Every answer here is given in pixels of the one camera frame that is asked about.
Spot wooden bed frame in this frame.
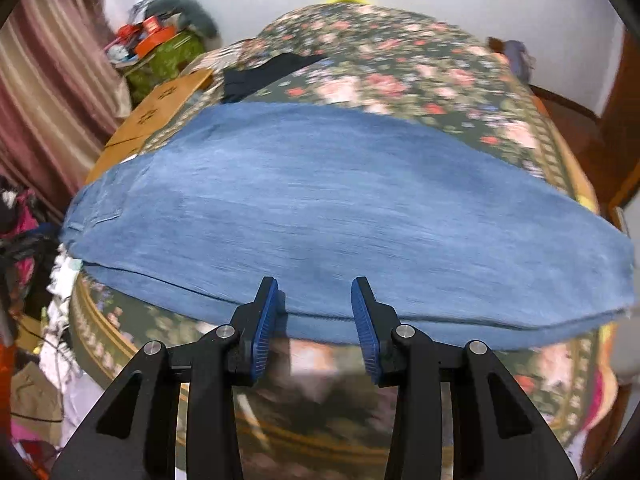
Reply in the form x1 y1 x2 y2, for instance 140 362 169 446
487 20 640 241

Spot pile of mixed clothes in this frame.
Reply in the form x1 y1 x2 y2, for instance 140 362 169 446
0 175 101 476

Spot striped curtain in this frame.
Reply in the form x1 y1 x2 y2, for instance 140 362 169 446
0 0 126 206

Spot black cloth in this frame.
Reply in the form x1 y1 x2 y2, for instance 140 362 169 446
221 53 328 105

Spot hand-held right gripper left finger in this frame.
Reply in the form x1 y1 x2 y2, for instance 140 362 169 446
51 276 287 480

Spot purple cloth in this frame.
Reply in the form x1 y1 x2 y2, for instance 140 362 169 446
501 40 536 81

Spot brown cardboard box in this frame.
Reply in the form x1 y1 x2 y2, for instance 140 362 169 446
82 67 216 186

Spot green patterned covered stand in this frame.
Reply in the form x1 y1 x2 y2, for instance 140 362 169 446
122 30 208 108

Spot floral bed blanket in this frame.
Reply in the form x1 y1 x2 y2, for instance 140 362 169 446
67 2 621 480

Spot orange box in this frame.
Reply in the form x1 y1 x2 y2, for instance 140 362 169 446
135 16 178 56

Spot grey cloth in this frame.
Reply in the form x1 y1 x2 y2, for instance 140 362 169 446
145 0 221 41

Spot blue denim pants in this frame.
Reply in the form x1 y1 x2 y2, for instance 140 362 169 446
59 101 637 350

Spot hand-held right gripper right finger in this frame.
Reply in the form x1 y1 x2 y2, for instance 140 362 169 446
351 276 579 480

